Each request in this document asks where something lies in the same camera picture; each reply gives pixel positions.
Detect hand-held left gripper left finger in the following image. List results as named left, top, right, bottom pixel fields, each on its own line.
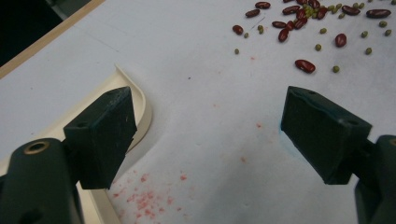
left=63, top=86, right=138, bottom=190

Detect cream plastic dustpan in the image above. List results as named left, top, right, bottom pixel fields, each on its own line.
left=0, top=63, right=153, bottom=224

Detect pile of red and green beans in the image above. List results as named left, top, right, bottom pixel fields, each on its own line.
left=232, top=0, right=396, bottom=75

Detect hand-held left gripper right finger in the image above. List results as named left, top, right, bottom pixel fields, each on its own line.
left=279, top=85, right=374, bottom=186

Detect wooden table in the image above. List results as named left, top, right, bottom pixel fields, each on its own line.
left=0, top=0, right=106, bottom=80

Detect white table cover sheet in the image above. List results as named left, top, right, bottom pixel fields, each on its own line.
left=0, top=0, right=396, bottom=224

